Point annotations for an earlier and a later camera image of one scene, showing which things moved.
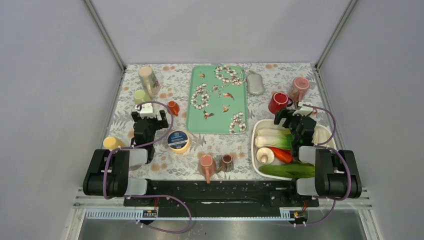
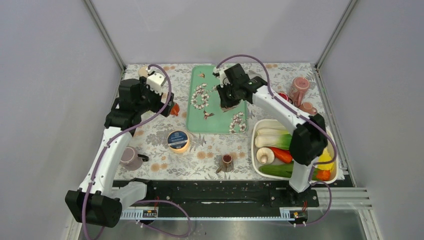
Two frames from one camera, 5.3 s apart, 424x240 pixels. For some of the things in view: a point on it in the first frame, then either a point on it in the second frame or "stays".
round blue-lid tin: [178, 141] stays
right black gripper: [285, 113] to [224, 101]
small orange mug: [174, 107] stays
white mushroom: [265, 156] stays
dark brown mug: [227, 164] stays
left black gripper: [161, 123] to [145, 88]
